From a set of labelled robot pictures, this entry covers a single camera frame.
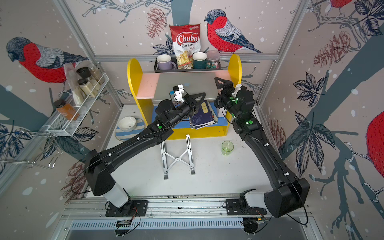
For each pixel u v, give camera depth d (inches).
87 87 30.0
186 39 30.8
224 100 23.7
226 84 23.2
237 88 24.9
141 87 29.3
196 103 24.0
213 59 33.0
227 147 37.0
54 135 23.6
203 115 35.3
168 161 34.8
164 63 32.0
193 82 32.0
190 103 22.7
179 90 24.6
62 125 27.1
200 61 31.9
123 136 39.6
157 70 35.1
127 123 40.7
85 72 30.6
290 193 14.7
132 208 28.4
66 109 26.0
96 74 33.5
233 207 28.7
